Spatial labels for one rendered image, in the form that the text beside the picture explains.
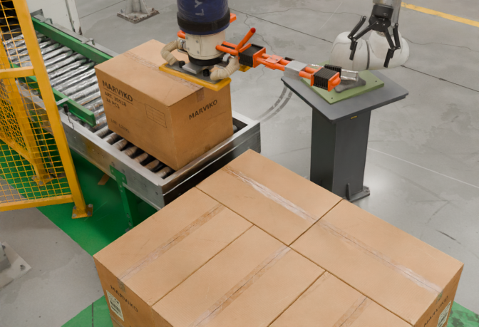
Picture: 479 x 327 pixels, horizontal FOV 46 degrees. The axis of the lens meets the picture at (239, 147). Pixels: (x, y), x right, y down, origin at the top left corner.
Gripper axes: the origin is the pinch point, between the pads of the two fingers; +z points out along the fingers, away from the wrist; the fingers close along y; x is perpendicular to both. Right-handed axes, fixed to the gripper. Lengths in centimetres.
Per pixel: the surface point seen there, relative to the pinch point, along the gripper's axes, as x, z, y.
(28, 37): 73, 27, -143
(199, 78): 32, 24, -60
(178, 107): 52, 43, -67
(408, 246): 3, 72, 39
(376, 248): 4, 76, 26
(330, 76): -0.6, 8.7, -13.0
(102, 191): 133, 124, -104
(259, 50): 21.9, 6.7, -38.5
